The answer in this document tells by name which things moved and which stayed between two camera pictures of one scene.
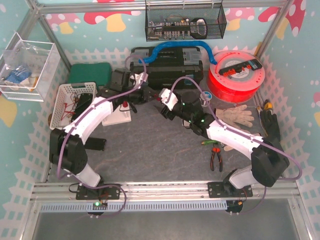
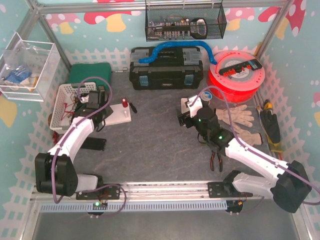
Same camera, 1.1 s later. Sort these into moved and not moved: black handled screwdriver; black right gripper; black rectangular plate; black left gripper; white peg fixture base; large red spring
Moved: black right gripper; black left gripper
Not moved: black handled screwdriver; white peg fixture base; black rectangular plate; large red spring
